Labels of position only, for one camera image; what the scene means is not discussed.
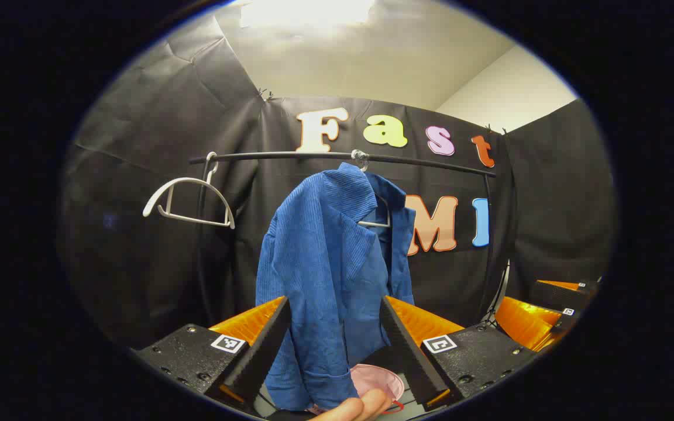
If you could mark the white plastic clothes hanger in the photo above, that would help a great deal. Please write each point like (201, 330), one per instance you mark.
(192, 219)

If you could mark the black backdrop cloth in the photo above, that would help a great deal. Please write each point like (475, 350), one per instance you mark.
(138, 280)

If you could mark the clear hook clothes hanger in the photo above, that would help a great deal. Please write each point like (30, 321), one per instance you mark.
(374, 224)

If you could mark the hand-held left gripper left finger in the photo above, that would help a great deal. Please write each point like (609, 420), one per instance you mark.
(267, 345)

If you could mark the small black cloth clip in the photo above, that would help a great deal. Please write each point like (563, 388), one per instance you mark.
(265, 93)
(496, 128)

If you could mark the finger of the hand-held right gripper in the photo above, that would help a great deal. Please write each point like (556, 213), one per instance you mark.
(527, 324)
(556, 294)

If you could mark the black metal clothes rack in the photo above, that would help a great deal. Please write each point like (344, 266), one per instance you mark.
(290, 155)

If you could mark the ceiling light panel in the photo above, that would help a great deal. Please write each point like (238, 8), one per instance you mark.
(308, 10)

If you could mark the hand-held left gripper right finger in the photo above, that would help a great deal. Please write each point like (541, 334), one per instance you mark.
(407, 345)

